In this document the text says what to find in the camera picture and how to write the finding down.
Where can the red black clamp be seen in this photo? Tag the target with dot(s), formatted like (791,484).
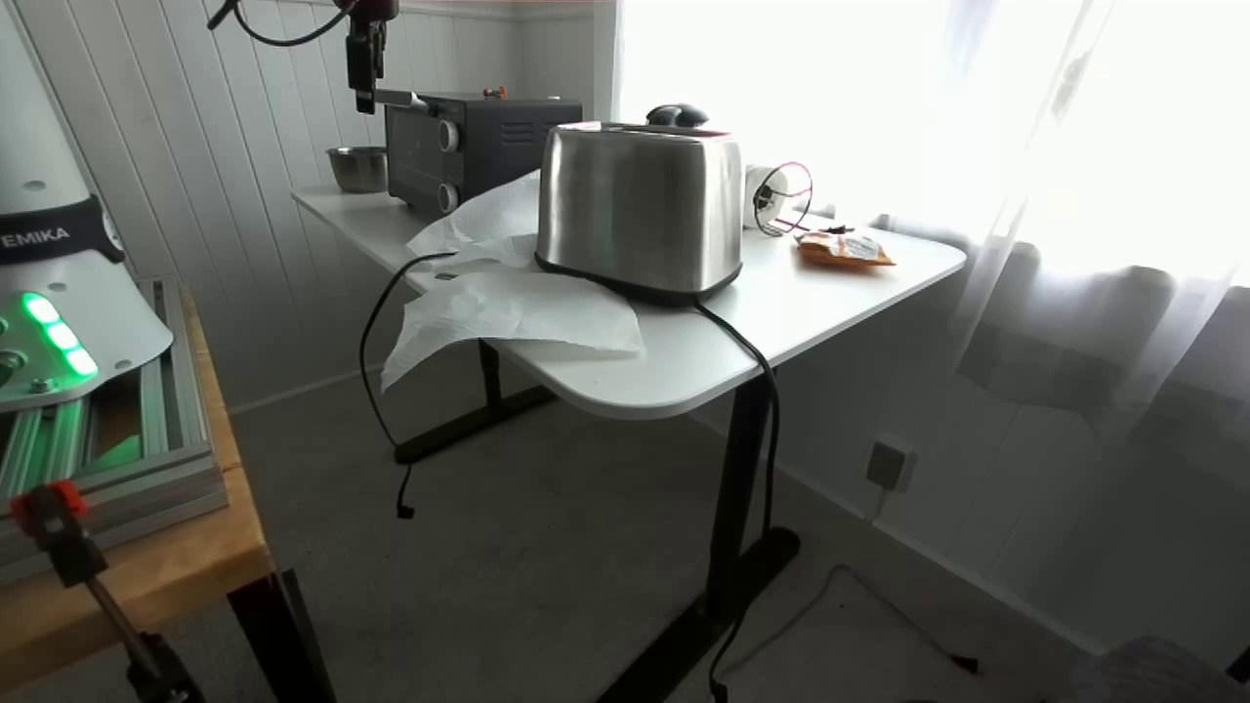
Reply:
(66,532)

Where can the silver bread toaster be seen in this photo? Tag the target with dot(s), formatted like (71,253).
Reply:
(646,201)

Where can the orange snack packet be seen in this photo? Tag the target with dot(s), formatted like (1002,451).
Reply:
(844,253)

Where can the glass toaster oven door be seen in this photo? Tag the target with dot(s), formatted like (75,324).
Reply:
(412,158)

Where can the white sheer curtain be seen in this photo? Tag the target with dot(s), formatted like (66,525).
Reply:
(1041,261)

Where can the metal bowl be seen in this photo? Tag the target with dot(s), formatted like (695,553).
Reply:
(359,170)

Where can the aluminium rail frame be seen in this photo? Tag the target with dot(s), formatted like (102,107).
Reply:
(141,445)

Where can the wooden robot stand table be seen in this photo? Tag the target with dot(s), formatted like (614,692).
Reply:
(141,571)

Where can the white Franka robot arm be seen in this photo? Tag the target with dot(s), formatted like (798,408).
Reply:
(54,297)

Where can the black table frame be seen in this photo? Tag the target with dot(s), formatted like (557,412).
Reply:
(736,521)

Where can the white crumpled paper sheet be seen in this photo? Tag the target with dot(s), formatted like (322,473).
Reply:
(521,305)

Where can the black toaster oven body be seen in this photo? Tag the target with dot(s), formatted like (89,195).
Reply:
(514,137)

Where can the silver oven knob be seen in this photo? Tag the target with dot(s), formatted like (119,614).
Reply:
(450,196)
(447,130)

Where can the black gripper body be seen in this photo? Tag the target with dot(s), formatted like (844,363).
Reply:
(370,24)

